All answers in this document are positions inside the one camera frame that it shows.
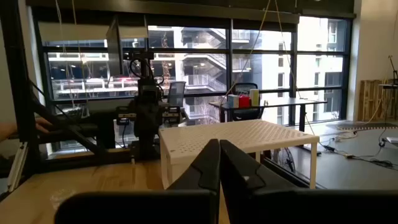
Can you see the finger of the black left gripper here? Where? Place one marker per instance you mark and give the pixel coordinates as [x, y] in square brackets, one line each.
[142, 118]
[155, 118]

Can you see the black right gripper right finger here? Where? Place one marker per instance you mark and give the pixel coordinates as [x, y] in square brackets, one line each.
[242, 186]

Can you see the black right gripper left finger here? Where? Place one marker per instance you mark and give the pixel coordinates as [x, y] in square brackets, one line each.
[199, 186]

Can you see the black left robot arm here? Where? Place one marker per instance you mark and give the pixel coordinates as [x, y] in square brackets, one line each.
[146, 143]

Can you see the black floor fan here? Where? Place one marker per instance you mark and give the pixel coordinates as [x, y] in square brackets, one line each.
[287, 160]

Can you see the white perforated metal shelf riser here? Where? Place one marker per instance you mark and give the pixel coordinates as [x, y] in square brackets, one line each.
[236, 133]

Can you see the dark grey monitor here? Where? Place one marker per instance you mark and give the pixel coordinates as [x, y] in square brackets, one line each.
[115, 46]

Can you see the blue and white box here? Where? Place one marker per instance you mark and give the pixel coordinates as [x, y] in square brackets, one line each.
[233, 101]

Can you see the person's hand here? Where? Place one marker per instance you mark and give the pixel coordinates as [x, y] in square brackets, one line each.
[42, 124]

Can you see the red box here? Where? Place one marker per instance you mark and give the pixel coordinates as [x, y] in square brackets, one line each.
[244, 102]

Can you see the white and green box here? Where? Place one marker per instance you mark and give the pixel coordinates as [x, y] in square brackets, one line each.
[254, 97]

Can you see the black office chair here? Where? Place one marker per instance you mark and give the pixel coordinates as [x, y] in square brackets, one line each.
[245, 87]

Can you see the dark office desk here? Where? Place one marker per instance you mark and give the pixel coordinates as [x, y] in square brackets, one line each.
[289, 102]

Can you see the white roller blind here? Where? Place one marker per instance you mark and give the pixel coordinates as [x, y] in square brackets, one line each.
[71, 31]

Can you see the wooden pallet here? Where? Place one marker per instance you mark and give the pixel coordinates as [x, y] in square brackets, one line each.
[371, 99]

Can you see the black tripod stand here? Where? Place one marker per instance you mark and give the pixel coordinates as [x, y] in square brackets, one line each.
[394, 74]

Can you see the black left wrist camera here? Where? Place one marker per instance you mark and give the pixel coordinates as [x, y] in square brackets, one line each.
[149, 88]

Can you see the silver aluminium bracket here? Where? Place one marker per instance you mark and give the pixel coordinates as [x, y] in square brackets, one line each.
[17, 168]

